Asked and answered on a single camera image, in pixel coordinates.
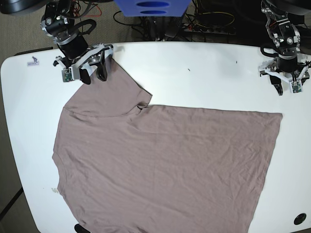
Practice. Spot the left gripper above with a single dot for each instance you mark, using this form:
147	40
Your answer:
290	70

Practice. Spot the mauve T-shirt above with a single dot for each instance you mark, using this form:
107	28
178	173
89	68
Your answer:
126	166

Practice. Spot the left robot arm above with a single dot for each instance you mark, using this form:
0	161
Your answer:
276	26

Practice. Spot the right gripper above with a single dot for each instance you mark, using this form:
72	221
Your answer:
80	58

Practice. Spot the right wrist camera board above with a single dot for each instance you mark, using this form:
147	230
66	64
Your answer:
67	75

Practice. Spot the small table sticker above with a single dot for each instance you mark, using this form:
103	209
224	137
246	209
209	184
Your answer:
34	62

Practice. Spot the power strip with red switch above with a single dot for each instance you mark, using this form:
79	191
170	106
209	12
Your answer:
198	28

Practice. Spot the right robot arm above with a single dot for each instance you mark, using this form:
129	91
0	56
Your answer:
58	22

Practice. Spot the blue plastic bin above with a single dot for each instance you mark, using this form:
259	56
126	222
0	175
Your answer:
158	8

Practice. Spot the black table grommet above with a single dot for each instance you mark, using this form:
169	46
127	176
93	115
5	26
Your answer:
300	219

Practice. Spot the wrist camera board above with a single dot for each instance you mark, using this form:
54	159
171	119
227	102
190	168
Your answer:
296	87
67	75

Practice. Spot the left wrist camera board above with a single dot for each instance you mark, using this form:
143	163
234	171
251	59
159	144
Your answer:
296	87

